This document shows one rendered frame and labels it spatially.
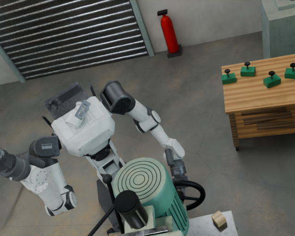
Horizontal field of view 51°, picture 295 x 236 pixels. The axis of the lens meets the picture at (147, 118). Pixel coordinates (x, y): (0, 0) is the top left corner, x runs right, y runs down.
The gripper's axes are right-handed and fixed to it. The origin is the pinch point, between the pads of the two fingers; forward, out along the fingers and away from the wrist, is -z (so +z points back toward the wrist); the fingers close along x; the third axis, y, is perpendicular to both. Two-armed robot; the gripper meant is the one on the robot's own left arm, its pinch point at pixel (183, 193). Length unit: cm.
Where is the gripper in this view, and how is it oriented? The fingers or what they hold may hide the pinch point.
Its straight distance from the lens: 181.2
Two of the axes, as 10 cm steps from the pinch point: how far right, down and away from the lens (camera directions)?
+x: -9.6, 2.4, 1.3
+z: -1.9, -9.4, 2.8
